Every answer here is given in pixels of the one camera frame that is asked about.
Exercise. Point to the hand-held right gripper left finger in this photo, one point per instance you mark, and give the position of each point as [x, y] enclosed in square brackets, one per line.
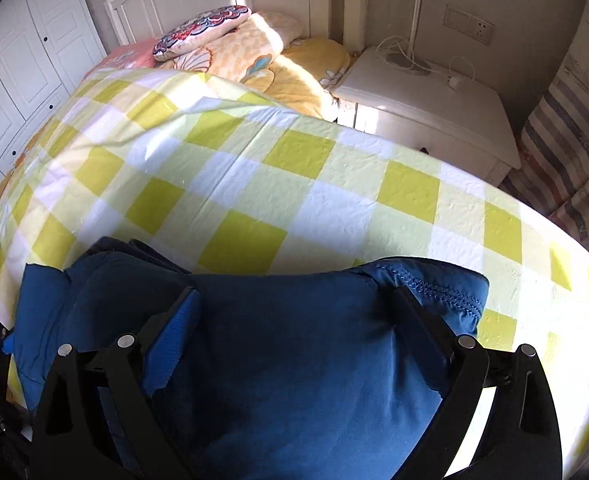
[174, 335]

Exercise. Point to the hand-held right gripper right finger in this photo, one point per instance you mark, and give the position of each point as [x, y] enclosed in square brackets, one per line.
[419, 325]

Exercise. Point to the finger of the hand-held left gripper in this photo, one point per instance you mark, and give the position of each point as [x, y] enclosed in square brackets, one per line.
[8, 345]

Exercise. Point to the blue quilted jacket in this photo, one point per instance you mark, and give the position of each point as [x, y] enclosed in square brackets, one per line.
[284, 360]

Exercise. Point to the yellow checked blanket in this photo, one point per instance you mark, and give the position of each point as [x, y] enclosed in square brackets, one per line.
[274, 185]

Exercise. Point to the white nightstand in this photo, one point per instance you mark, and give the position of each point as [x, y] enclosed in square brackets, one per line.
[424, 105]

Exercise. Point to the printed striped curtain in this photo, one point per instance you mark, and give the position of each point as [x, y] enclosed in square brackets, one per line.
[569, 150]

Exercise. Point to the white charger plug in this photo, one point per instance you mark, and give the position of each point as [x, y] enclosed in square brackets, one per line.
[455, 82]

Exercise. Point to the yellow pillow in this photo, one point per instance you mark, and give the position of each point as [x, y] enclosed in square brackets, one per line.
[317, 60]

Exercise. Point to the pink bed sheet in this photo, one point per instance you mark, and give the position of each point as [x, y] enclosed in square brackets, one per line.
[124, 55]

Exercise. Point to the white wardrobe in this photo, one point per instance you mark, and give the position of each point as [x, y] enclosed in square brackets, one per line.
[24, 60]

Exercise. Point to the yellow shell-print quilt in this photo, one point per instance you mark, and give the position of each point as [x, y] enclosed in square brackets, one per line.
[244, 57]

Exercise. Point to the patterned pillow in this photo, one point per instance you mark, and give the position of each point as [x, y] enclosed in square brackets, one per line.
[199, 32]

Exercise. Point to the wall socket panel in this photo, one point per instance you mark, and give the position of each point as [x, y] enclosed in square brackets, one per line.
[468, 23]

